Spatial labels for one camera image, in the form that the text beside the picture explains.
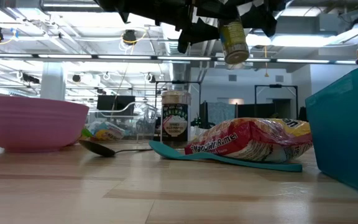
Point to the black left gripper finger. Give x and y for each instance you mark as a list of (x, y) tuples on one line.
[(197, 32), (263, 18)]

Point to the black-lid spice jar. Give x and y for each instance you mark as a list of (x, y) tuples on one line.
[(233, 43)]

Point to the red yellow ramen packet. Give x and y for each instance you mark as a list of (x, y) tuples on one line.
[(247, 140)]

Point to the white blue ramen packet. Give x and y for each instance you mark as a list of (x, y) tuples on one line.
[(113, 132)]

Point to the short dark metal spoon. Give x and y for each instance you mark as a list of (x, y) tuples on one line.
[(96, 148)]

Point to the grey blue partition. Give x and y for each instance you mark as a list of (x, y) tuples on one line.
[(221, 113)]

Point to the beige-lid seasoning jar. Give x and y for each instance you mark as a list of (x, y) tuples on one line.
[(176, 124)]

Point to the clear plastic container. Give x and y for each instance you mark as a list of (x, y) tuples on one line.
[(145, 112)]

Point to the black background monitor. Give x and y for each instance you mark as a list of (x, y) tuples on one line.
[(113, 104)]

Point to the teal plastic spoon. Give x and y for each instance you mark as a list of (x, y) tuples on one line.
[(166, 152)]

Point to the long ceiling light strip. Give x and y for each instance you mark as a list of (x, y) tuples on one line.
[(64, 56)]

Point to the dark teal plastic tray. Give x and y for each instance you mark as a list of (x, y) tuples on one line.
[(346, 130)]

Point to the white building column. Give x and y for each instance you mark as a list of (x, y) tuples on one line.
[(53, 81)]

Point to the pink plastic bowl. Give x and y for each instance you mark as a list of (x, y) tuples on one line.
[(36, 124)]

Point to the small black ceiling camera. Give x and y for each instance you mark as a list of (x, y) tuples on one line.
[(76, 78), (30, 78)]

